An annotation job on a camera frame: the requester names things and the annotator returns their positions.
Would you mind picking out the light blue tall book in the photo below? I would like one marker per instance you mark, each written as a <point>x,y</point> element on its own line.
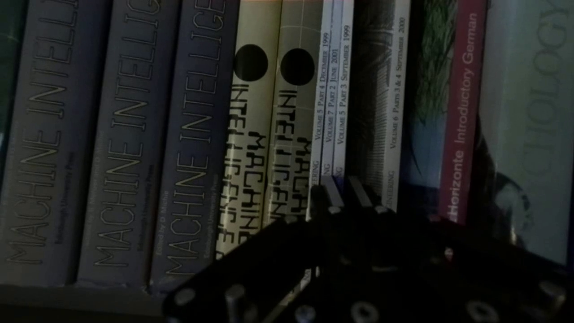
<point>526,119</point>

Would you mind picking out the thin white journal booklets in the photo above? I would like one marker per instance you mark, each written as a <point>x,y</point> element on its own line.
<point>361,93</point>

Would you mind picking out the cream machine intelligence book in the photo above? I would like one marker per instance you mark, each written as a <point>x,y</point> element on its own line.
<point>248,124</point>
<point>293,110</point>

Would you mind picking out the grey machine intelligence volume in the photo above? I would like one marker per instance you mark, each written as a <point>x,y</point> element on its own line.
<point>51,140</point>
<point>196,142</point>
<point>128,149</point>

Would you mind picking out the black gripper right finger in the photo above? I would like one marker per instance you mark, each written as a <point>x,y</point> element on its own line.
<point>363,199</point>

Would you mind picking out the maroon Horizonte German book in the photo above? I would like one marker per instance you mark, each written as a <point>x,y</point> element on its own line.
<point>462,110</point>

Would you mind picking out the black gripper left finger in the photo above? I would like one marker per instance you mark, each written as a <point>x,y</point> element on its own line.
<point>327,198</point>

